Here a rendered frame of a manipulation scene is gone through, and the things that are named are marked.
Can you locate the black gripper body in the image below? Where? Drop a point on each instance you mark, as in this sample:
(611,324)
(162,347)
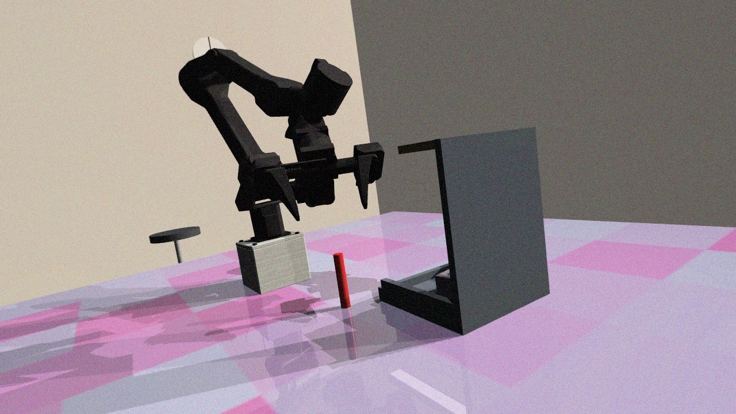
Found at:
(316,158)

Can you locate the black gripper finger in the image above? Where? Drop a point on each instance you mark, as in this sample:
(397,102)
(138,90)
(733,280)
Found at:
(366,171)
(278,187)

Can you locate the red cylinder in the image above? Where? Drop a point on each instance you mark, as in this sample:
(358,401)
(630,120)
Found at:
(342,280)

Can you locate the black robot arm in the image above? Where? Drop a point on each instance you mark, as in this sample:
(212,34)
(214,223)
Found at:
(206,81)

